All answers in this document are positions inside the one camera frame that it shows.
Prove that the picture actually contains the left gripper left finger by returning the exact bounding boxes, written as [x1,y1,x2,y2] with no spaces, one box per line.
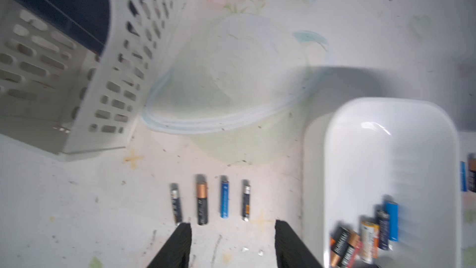
[147,223,192,268]

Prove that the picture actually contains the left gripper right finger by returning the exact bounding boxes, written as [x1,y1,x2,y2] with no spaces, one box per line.
[275,220,322,268]

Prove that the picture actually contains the dark grey battery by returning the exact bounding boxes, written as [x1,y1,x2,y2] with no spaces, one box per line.
[171,183,183,226]

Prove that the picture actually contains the black copper battery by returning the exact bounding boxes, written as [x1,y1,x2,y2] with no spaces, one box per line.
[197,181,208,226]
[467,153,476,192]

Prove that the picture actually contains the small blue battery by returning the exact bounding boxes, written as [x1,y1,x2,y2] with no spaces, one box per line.
[220,178,229,218]

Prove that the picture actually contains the white plastic storage box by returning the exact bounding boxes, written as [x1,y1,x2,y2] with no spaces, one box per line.
[302,98,462,268]

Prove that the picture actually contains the black Duracell battery in box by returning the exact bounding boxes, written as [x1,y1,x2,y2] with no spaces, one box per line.
[330,227,351,268]

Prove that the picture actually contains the dark navy battery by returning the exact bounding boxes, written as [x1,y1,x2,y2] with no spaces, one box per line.
[376,210,390,251]

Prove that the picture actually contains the large blue battery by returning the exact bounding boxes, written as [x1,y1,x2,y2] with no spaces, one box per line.
[384,201,399,242]

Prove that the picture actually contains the white perforated file organizer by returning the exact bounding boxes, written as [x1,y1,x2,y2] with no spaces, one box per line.
[1,0,186,157]

